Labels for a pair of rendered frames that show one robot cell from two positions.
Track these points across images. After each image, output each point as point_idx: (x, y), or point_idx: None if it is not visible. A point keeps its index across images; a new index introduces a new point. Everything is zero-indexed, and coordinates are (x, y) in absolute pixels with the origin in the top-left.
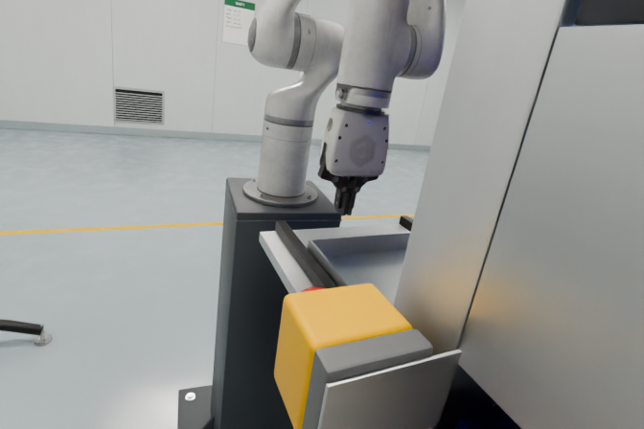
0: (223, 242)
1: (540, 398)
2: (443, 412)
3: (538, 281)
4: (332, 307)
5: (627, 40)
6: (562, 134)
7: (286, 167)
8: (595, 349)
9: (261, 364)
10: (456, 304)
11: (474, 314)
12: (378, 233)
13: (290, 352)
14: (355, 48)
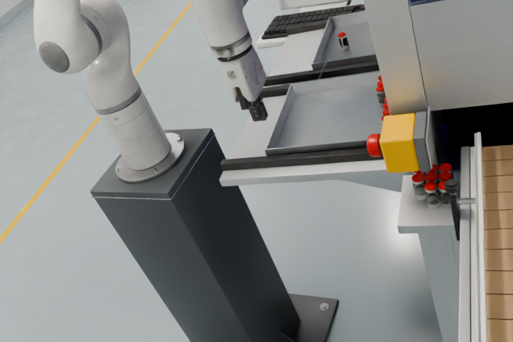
0: (134, 240)
1: (459, 96)
2: None
3: (441, 69)
4: (395, 130)
5: (431, 6)
6: (426, 32)
7: (153, 133)
8: (463, 74)
9: (243, 279)
10: (419, 95)
11: (427, 92)
12: None
13: (398, 153)
14: (222, 20)
